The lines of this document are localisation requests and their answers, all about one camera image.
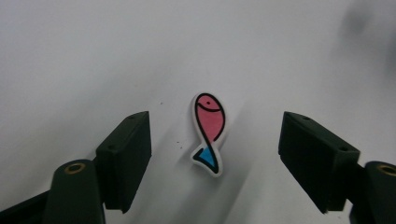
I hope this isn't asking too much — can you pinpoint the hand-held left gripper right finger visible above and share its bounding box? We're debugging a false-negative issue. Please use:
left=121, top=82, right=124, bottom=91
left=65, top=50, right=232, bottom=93
left=277, top=111, right=362, bottom=215

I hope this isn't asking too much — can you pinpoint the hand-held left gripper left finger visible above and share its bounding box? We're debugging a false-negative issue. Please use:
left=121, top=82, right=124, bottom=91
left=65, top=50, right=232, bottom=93
left=94, top=110, right=153, bottom=215

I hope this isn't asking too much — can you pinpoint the pink and blue fish eraser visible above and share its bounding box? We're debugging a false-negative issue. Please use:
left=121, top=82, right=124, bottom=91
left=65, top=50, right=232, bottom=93
left=190, top=91, right=228, bottom=178

